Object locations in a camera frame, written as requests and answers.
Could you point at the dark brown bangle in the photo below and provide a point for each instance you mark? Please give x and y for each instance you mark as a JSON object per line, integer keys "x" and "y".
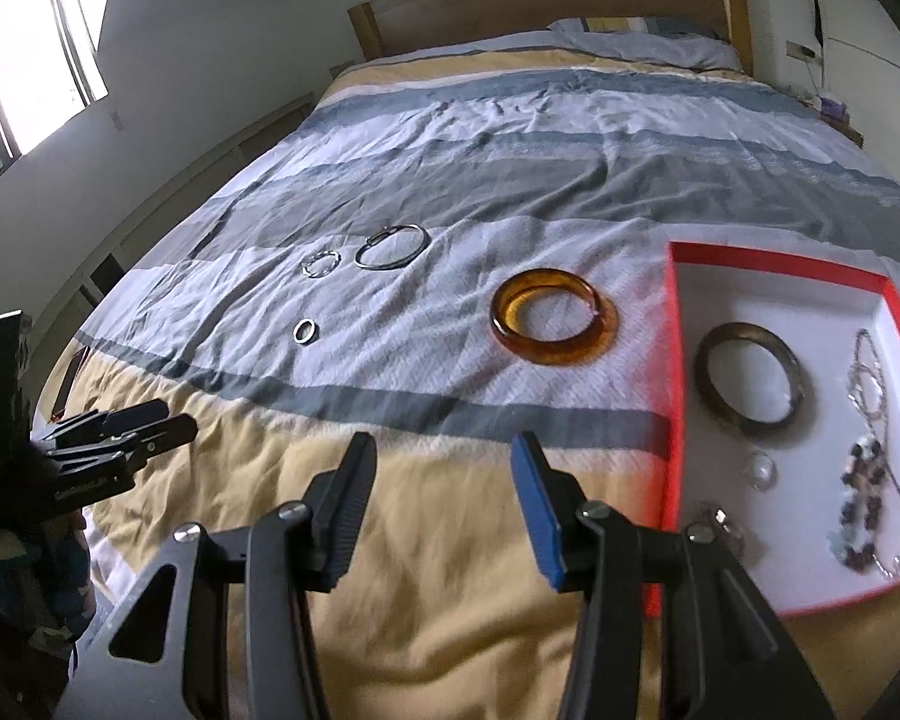
{"x": 750, "y": 426}

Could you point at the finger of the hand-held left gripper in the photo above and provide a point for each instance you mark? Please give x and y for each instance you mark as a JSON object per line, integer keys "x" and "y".
{"x": 120, "y": 420}
{"x": 165, "y": 435}

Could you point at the wooden headboard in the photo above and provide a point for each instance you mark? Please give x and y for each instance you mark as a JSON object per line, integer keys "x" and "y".
{"x": 540, "y": 4}

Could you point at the silver brooch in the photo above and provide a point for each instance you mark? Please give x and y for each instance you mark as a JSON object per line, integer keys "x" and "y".
{"x": 720, "y": 521}

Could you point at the large silver bangle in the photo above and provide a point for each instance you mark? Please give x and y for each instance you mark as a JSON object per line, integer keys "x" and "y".
{"x": 375, "y": 267}

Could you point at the wall socket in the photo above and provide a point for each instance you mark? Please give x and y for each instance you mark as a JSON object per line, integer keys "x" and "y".
{"x": 801, "y": 50}

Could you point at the orange amber bangle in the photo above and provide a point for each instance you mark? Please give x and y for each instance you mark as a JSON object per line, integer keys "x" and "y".
{"x": 555, "y": 352}

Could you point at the red shallow box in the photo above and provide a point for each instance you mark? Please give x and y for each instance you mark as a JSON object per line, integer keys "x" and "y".
{"x": 795, "y": 315}

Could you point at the window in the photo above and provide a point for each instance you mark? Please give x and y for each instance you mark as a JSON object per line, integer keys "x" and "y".
{"x": 30, "y": 37}

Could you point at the purple tissue box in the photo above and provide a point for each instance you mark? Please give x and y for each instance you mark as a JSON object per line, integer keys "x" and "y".
{"x": 834, "y": 109}

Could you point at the white low wall cabinet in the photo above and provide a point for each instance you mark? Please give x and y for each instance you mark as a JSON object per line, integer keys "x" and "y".
{"x": 195, "y": 165}

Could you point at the grey striped pillow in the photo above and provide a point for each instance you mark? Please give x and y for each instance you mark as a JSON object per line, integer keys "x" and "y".
{"x": 645, "y": 49}

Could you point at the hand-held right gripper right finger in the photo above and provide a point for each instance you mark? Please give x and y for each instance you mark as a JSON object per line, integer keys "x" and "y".
{"x": 544, "y": 525}

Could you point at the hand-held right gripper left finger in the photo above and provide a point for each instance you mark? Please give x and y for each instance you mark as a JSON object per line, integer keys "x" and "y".
{"x": 345, "y": 517}

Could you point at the wooden bedside table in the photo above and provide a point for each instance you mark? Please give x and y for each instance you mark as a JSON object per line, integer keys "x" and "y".
{"x": 851, "y": 131}

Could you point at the white wardrobe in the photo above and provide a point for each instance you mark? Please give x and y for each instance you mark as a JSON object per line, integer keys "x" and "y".
{"x": 870, "y": 15}

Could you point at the wooden bed with striped duvet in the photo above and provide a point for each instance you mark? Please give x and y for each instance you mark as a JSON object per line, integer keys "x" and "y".
{"x": 495, "y": 165}

